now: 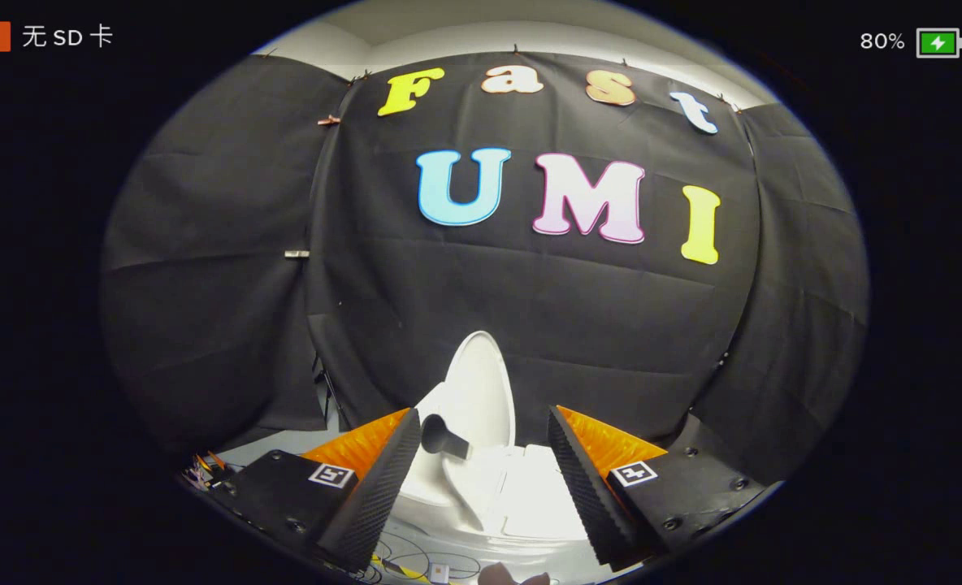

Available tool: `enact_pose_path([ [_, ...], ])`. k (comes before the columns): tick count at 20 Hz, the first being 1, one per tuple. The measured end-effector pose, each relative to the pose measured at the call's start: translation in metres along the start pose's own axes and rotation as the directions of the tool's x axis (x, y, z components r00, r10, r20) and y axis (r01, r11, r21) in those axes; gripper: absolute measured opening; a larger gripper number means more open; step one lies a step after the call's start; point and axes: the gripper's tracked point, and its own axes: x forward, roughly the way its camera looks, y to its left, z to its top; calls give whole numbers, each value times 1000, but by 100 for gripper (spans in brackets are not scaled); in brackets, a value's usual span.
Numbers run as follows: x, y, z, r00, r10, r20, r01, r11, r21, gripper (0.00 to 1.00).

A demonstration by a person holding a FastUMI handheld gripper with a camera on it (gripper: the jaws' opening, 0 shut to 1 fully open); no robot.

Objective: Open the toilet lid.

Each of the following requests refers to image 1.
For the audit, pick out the black backdrop cloth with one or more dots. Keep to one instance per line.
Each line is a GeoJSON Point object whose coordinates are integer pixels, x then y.
{"type": "Point", "coordinates": [530, 309]}

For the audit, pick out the small white box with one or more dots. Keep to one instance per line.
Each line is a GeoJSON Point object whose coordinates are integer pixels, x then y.
{"type": "Point", "coordinates": [440, 574]}

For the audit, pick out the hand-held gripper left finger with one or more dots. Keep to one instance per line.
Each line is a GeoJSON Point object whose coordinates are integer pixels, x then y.
{"type": "Point", "coordinates": [375, 496]}

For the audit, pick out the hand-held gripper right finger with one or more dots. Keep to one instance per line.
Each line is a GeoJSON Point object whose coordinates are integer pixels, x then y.
{"type": "Point", "coordinates": [587, 496]}

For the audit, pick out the red cloth clip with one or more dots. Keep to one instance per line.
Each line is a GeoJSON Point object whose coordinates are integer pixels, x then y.
{"type": "Point", "coordinates": [328, 120]}

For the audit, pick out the white toilet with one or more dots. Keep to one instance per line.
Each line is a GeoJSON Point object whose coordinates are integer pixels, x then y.
{"type": "Point", "coordinates": [530, 496]}

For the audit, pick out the white toilet lid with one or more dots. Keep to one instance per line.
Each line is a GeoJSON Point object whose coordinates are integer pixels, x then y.
{"type": "Point", "coordinates": [481, 390]}

